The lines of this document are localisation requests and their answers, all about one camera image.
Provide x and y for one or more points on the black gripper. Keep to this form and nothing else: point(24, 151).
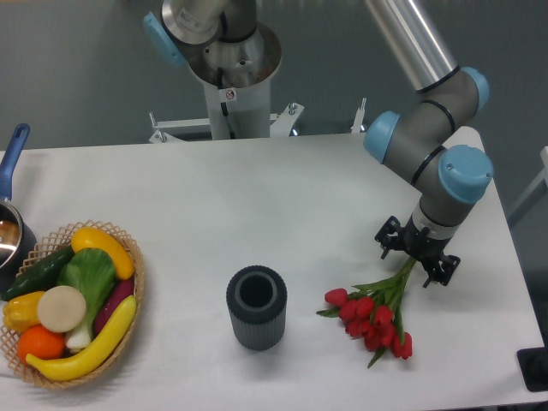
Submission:
point(418, 244)

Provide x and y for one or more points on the red tulip bouquet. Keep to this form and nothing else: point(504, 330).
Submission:
point(372, 312)

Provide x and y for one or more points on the dark grey ribbed vase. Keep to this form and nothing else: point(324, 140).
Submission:
point(257, 298)

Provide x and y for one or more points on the silver blue-capped robot arm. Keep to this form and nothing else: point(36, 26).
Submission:
point(234, 57)

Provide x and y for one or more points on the black device at table edge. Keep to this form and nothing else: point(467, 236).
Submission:
point(533, 365)

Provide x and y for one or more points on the purple eggplant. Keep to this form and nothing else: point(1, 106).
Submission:
point(120, 292)

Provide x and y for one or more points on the green bok choy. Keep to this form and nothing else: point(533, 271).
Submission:
point(92, 272)

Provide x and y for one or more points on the yellow squash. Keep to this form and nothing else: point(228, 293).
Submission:
point(89, 237)

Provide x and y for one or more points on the woven wicker basket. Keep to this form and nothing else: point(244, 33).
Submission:
point(49, 244)

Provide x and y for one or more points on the yellow banana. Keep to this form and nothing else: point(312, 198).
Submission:
point(96, 353)

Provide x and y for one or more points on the beige round disc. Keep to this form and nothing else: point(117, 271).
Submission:
point(61, 309)

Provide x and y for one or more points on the dark green cucumber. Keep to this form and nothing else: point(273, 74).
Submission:
point(40, 276)

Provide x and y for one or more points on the orange fruit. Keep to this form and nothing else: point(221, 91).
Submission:
point(40, 342)

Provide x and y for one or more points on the yellow bell pepper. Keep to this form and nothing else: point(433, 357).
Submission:
point(21, 313)

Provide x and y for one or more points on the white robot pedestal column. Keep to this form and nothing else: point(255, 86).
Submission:
point(239, 113)

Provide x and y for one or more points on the blue-handled saucepan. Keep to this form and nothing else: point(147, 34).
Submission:
point(17, 239)

